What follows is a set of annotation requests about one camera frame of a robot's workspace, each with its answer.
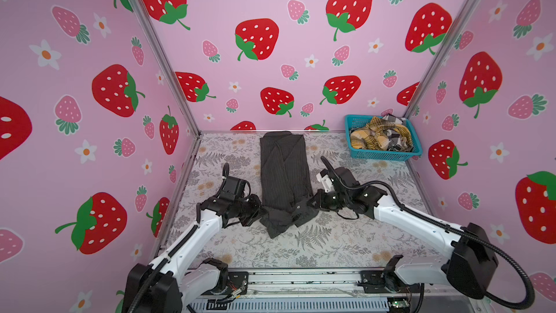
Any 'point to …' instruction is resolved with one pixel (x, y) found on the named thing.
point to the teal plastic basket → (352, 121)
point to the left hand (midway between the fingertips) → (269, 207)
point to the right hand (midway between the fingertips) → (305, 201)
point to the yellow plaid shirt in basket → (372, 136)
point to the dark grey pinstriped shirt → (286, 182)
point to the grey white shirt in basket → (396, 140)
